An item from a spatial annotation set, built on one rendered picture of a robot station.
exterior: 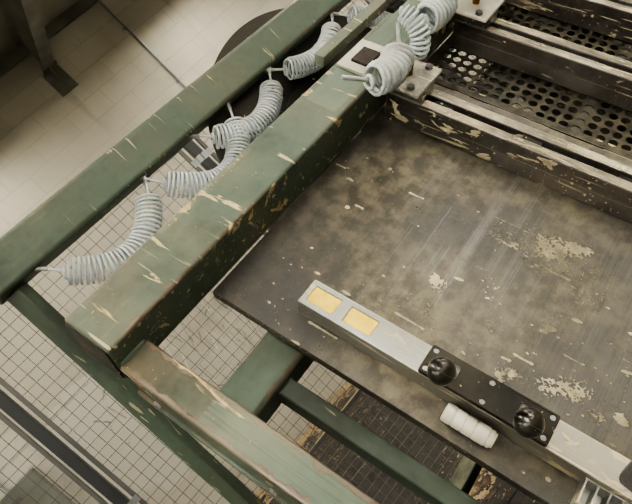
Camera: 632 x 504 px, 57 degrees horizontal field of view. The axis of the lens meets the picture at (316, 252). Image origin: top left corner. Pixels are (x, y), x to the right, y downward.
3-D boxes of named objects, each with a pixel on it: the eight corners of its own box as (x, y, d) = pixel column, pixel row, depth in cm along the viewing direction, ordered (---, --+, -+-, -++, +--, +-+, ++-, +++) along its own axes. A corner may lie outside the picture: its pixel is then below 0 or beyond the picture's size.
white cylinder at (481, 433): (438, 422, 87) (487, 453, 84) (440, 415, 84) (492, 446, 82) (447, 406, 88) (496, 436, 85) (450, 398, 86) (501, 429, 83)
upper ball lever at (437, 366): (456, 387, 87) (446, 392, 74) (433, 374, 88) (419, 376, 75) (468, 365, 87) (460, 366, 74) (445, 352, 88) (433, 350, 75)
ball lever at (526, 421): (533, 433, 82) (536, 446, 70) (508, 418, 84) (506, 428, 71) (546, 409, 82) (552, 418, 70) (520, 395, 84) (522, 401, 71)
